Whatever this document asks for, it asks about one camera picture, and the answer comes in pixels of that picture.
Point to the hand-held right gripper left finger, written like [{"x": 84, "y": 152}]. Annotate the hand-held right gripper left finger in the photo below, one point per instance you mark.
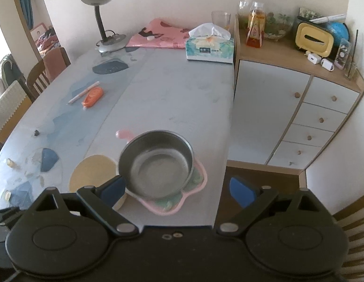
[{"x": 114, "y": 191}]

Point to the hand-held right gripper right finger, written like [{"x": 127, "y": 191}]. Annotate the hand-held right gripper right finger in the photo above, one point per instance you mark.
[{"x": 242, "y": 192}]

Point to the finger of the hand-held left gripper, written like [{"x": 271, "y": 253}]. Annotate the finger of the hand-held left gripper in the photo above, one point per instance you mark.
[{"x": 7, "y": 216}]

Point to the cream bowl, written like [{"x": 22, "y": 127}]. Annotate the cream bowl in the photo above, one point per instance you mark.
[{"x": 91, "y": 173}]

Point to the pink steel-lined pot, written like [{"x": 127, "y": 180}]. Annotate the pink steel-lined pot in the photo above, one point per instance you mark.
[{"x": 158, "y": 167}]

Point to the pink green flower-shaped tray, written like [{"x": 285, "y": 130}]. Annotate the pink green flower-shaped tray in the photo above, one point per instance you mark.
[{"x": 170, "y": 205}]

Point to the small beige cap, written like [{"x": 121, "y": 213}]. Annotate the small beige cap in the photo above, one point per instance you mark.
[
  {"x": 7, "y": 196},
  {"x": 10, "y": 162}
]

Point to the white wooden cabinet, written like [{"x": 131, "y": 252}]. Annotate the white wooden cabinet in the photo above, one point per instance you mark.
[{"x": 270, "y": 108}]

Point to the small black object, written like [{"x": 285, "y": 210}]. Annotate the small black object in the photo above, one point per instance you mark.
[{"x": 37, "y": 132}]

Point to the orange correction tape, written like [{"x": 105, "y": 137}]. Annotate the orange correction tape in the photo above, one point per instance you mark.
[{"x": 94, "y": 97}]

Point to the pink pen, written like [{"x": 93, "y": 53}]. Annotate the pink pen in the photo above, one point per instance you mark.
[{"x": 83, "y": 92}]

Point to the cream cushioned chair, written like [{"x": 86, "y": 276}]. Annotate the cream cushioned chair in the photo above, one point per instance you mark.
[{"x": 8, "y": 108}]

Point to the wooden slat-back chair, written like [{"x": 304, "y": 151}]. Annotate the wooden slat-back chair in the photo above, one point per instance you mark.
[{"x": 355, "y": 229}]

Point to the brown wooden chair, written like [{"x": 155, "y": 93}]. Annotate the brown wooden chair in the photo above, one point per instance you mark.
[{"x": 36, "y": 79}]

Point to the pink-covered chair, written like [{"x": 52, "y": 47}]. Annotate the pink-covered chair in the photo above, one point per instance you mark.
[{"x": 54, "y": 60}]

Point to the green backpack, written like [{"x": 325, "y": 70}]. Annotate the green backpack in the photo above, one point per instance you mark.
[{"x": 7, "y": 70}]

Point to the floral tissue box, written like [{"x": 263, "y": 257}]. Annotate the floral tissue box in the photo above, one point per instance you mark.
[{"x": 208, "y": 50}]

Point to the white charger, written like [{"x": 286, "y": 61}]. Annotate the white charger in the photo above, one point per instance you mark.
[
  {"x": 314, "y": 58},
  {"x": 327, "y": 64}
]

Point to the white bottle cap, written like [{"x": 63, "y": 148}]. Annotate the white bottle cap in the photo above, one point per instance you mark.
[{"x": 151, "y": 38}]

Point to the orange liquid bottle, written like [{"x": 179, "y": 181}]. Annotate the orange liquid bottle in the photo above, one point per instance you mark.
[{"x": 255, "y": 35}]

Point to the pink printed cloth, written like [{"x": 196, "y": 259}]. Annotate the pink printed cloth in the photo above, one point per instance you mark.
[{"x": 158, "y": 35}]

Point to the reed diffuser with sticks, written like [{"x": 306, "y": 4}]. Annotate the reed diffuser with sticks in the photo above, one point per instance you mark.
[{"x": 351, "y": 72}]

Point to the yellow tissue holder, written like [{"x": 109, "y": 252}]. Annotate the yellow tissue holder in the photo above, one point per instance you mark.
[{"x": 314, "y": 45}]

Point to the colourful cloth pile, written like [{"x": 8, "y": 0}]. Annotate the colourful cloth pile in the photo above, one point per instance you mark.
[{"x": 45, "y": 42}]

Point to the clear acrylic block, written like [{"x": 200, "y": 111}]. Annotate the clear acrylic block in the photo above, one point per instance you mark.
[{"x": 343, "y": 54}]

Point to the clear glass cup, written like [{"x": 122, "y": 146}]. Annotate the clear glass cup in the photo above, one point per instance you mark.
[{"x": 220, "y": 20}]

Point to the blue globe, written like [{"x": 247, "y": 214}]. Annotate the blue globe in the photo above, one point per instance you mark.
[{"x": 339, "y": 33}]

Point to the glass fishbowl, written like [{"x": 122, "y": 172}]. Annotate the glass fishbowl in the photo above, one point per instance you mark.
[{"x": 273, "y": 8}]

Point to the picture card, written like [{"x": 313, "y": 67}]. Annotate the picture card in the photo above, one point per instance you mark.
[{"x": 309, "y": 13}]

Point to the white paper roll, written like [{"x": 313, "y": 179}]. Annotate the white paper roll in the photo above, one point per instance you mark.
[{"x": 328, "y": 19}]

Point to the blue curtain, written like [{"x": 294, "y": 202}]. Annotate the blue curtain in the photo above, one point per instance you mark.
[{"x": 25, "y": 6}]

